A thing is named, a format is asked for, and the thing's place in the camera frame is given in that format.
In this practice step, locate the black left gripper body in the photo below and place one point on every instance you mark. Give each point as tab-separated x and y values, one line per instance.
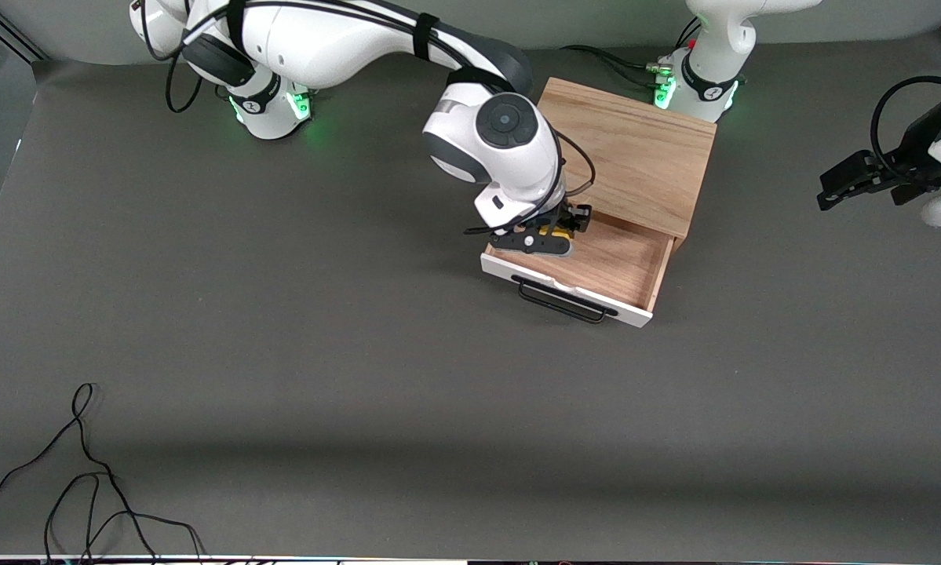
906	168

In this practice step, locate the yellow cube block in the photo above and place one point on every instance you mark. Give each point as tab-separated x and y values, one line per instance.
555	231

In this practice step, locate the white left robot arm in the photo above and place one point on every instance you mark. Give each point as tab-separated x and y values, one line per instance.
713	78

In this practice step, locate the wooden drawer cabinet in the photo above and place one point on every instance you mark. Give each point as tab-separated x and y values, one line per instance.
643	149

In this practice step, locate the black frame rail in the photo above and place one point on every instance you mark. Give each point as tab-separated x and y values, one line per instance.
7	31

